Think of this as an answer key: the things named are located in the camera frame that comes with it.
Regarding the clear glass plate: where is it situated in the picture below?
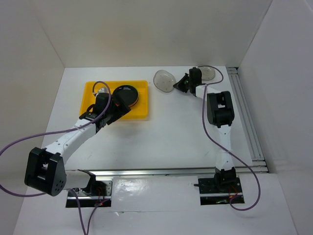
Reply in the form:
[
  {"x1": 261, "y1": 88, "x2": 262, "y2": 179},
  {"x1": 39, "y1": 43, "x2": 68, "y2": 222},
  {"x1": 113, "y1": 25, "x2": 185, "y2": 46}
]
[
  {"x1": 198, "y1": 65, "x2": 216, "y2": 81},
  {"x1": 153, "y1": 70, "x2": 176, "y2": 93}
]

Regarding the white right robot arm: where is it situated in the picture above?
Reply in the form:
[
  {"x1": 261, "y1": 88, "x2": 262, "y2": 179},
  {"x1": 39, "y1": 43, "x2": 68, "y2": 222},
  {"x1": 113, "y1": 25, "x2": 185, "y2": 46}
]
[{"x1": 173, "y1": 67, "x2": 237, "y2": 192}]

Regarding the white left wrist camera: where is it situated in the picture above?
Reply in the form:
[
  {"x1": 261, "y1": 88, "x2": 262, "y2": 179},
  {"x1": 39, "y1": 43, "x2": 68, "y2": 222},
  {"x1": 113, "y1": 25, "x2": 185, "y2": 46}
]
[{"x1": 94, "y1": 87, "x2": 108, "y2": 97}]

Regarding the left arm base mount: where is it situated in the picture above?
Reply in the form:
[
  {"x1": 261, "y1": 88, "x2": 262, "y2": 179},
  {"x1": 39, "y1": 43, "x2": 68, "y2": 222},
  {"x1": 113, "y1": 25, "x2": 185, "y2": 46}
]
[{"x1": 64, "y1": 177, "x2": 113, "y2": 209}]

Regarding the black plate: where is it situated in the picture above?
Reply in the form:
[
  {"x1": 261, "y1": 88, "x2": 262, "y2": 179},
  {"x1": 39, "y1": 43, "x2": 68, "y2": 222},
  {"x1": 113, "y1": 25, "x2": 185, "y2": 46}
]
[{"x1": 114, "y1": 85, "x2": 139, "y2": 95}]

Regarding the aluminium table edge rail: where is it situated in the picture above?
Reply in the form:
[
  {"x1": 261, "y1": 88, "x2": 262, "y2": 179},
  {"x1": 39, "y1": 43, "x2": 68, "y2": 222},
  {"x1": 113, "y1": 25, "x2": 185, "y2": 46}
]
[{"x1": 87, "y1": 166, "x2": 267, "y2": 177}]

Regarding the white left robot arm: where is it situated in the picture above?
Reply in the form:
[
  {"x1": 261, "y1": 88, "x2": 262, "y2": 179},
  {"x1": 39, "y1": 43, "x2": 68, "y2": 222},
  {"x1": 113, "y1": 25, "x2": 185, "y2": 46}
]
[{"x1": 24, "y1": 93, "x2": 138, "y2": 196}]

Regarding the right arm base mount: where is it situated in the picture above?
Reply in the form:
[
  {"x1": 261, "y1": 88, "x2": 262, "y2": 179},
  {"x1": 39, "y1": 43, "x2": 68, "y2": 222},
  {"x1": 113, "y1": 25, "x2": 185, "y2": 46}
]
[{"x1": 194, "y1": 168, "x2": 245, "y2": 206}]

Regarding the yellow plastic bin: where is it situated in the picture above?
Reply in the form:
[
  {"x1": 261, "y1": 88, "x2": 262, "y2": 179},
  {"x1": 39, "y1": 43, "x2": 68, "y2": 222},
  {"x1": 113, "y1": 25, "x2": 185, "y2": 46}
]
[{"x1": 79, "y1": 80, "x2": 149, "y2": 120}]

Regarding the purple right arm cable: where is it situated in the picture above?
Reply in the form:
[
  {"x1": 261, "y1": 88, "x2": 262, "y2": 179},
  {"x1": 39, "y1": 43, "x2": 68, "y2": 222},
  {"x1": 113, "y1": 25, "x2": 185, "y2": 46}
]
[{"x1": 201, "y1": 65, "x2": 261, "y2": 211}]

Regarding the aluminium side rail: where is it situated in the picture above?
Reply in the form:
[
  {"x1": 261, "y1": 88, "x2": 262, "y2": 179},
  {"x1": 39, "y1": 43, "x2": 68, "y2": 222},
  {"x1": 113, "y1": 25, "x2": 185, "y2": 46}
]
[{"x1": 226, "y1": 67, "x2": 269, "y2": 174}]

